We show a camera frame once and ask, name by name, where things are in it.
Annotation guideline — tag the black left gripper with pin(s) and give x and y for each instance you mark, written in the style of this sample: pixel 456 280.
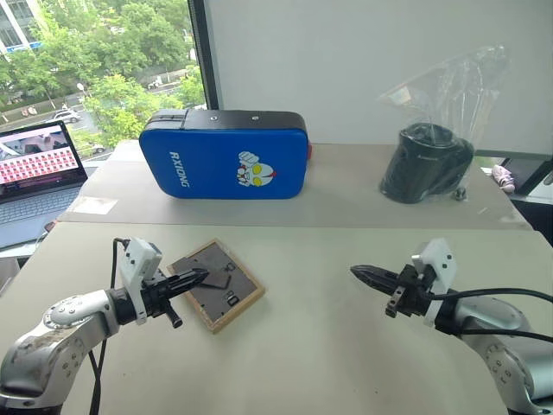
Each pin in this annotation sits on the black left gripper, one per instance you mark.
pixel 154 294

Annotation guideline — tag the black window frame post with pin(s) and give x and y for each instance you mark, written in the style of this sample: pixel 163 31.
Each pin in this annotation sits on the black window frame post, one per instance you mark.
pixel 204 52

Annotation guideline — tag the small black knob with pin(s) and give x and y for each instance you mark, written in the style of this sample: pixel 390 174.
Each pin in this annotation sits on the small black knob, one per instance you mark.
pixel 460 194

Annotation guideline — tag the laptop computer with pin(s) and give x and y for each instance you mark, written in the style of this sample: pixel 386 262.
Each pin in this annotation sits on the laptop computer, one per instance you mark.
pixel 41 203

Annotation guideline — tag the white parked car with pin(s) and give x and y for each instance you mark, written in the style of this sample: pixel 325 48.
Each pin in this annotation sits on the white parked car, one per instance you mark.
pixel 65 116

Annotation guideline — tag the dark side desk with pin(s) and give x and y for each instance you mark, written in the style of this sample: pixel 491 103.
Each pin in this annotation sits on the dark side desk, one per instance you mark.
pixel 535 186

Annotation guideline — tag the pink soft object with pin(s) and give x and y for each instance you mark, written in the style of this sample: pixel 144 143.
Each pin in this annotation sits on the pink soft object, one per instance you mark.
pixel 503 176

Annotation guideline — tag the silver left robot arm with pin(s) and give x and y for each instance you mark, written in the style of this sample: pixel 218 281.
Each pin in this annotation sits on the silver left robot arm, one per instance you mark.
pixel 52 341

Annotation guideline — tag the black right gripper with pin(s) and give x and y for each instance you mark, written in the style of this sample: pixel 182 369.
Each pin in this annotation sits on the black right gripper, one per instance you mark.
pixel 410 294

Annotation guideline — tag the black object in plastic bag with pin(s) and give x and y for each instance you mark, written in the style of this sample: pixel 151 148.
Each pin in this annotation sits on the black object in plastic bag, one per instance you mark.
pixel 466 82

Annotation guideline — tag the black cylindrical appliance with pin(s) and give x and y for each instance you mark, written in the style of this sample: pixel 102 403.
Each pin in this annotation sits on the black cylindrical appliance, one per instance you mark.
pixel 419 168

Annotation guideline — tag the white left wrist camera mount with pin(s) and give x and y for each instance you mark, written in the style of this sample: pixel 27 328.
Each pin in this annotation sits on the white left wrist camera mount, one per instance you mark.
pixel 136 259

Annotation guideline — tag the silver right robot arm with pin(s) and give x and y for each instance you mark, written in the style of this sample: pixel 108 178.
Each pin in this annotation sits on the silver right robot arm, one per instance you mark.
pixel 510 341

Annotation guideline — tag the blue cartoon kick pad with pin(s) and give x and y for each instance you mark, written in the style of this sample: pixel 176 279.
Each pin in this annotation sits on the blue cartoon kick pad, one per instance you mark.
pixel 216 164

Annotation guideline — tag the wooden picture frame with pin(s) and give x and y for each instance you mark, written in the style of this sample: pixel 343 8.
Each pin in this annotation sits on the wooden picture frame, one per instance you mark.
pixel 229 298

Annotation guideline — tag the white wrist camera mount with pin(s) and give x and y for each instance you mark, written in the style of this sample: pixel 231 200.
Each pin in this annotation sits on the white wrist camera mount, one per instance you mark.
pixel 440 263
pixel 136 259

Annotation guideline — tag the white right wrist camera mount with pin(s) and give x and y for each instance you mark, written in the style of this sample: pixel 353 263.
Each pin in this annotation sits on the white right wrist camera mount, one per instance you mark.
pixel 440 263

